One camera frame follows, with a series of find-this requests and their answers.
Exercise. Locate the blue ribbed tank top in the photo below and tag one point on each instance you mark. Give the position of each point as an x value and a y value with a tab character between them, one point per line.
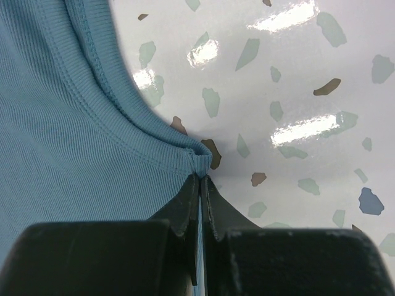
78	143

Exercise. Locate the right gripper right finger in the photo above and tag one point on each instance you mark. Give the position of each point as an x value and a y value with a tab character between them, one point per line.
241	258

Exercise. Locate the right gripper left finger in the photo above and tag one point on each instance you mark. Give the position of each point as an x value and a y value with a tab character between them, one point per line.
157	256

